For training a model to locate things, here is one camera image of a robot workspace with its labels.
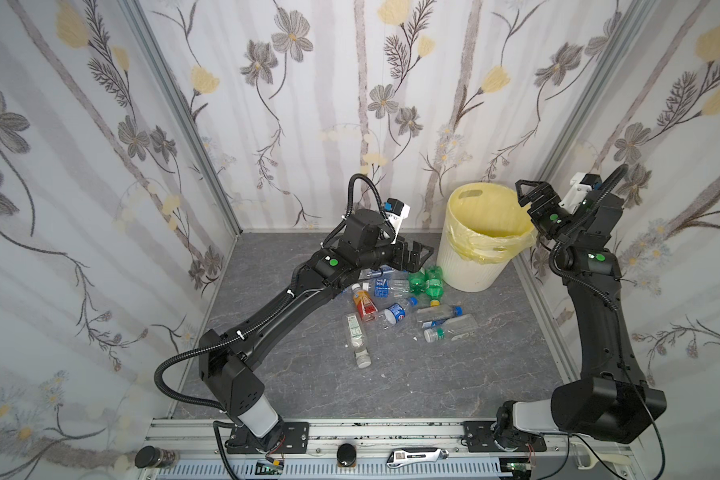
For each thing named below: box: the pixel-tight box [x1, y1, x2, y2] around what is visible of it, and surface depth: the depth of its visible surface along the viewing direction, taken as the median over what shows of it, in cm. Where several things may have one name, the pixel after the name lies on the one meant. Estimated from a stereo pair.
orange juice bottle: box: [352, 283, 379, 323], surface depth 95 cm
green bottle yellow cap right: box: [426, 265, 444, 307], surface depth 100 cm
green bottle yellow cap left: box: [408, 271, 427, 296], surface depth 100 cm
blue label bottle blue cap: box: [384, 297, 419, 325], surface depth 95 cm
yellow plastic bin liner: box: [446, 182, 536, 265], surface depth 88 cm
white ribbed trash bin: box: [436, 182, 537, 293], surface depth 92 cm
